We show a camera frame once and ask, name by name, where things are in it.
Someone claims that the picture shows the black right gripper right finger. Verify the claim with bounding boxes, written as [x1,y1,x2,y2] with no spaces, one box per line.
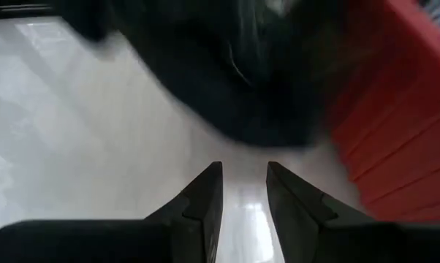
[266,161,440,263]

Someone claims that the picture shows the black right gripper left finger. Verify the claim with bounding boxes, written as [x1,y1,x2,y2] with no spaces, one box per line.
[0,161,224,263]

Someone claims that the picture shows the dark denim jeans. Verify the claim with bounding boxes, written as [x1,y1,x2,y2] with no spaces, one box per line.
[55,0,333,148]

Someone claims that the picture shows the red plastic laundry bin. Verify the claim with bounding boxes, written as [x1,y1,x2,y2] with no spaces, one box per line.
[324,0,440,224]

